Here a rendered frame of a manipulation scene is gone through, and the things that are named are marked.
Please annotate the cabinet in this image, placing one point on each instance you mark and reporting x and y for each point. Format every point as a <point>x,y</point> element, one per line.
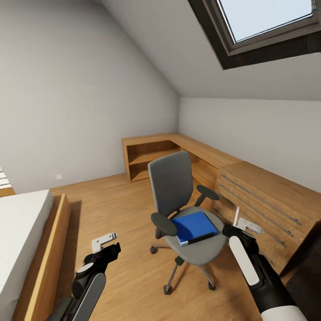
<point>305,287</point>
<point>288,213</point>

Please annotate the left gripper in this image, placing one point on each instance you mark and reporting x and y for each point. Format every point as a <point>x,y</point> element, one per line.
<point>109,254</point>

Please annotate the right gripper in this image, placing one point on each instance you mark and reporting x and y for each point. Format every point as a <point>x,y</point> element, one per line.
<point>228,229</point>

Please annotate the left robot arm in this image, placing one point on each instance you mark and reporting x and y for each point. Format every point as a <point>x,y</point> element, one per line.
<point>89,282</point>

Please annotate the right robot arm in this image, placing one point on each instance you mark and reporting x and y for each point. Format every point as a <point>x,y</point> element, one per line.
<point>273,301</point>

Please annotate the folder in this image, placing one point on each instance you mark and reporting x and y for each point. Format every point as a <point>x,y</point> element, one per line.
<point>193,228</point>

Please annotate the swivel chair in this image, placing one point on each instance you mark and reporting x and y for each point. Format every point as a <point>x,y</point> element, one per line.
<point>172,187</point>

